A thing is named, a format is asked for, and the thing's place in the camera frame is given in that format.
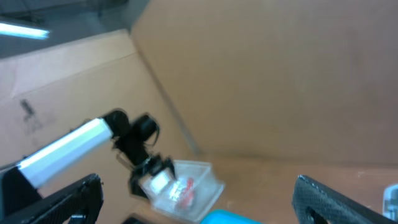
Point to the clear plastic bin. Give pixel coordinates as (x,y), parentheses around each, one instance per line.
(207,190)

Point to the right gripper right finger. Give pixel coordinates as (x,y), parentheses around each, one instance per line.
(316,203)

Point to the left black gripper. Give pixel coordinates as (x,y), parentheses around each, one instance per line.
(143,133)

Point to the teal serving tray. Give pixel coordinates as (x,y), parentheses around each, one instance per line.
(226,217)

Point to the grey dishwasher rack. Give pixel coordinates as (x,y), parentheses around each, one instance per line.
(390,204)

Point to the white tissue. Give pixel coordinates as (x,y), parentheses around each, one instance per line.
(176,191)

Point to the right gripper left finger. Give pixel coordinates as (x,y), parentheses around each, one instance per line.
(79,202)

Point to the red snack wrapper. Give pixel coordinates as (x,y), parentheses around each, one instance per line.
(188,196)

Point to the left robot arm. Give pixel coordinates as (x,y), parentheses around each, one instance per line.
(41,166)

